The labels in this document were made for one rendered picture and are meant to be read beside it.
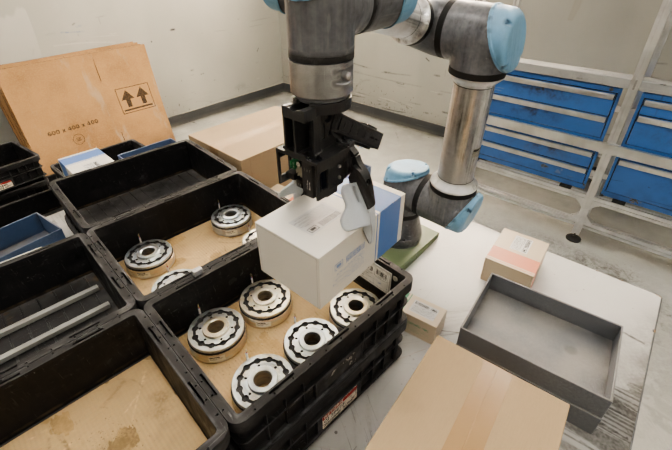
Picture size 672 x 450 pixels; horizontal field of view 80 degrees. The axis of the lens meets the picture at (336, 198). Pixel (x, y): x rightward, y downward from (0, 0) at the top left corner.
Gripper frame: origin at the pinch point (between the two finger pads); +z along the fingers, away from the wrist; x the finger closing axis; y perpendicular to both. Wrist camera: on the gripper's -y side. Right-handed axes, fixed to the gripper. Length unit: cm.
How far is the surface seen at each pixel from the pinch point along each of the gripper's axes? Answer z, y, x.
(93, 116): 75, -64, -294
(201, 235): 28, -2, -47
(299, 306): 27.7, -1.6, -11.1
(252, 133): 21, -43, -75
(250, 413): 17.5, 22.1, 3.8
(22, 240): 40, 26, -102
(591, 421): 37, -22, 42
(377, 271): 20.6, -14.0, -0.6
